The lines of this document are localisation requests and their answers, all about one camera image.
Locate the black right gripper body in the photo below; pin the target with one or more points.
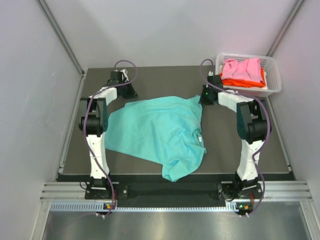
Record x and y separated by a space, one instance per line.
205 97

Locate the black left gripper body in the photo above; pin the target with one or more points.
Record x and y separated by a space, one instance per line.
124 82

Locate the teal t shirt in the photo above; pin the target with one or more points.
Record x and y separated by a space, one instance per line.
165 130

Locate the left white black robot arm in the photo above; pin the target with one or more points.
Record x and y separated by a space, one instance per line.
93 123

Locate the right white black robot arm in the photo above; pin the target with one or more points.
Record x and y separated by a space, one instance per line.
252 125

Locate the orange t shirt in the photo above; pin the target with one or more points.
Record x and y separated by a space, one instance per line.
246 84

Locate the pink t shirt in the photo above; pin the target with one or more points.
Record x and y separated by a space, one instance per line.
247 70

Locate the white t shirt in basket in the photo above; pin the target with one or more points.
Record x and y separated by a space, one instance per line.
264 77

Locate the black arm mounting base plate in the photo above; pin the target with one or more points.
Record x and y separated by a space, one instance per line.
226 193

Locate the aluminium frame rail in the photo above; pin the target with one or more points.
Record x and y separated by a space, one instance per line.
272 190

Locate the grey slotted cable duct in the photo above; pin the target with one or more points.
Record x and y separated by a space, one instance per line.
104 207

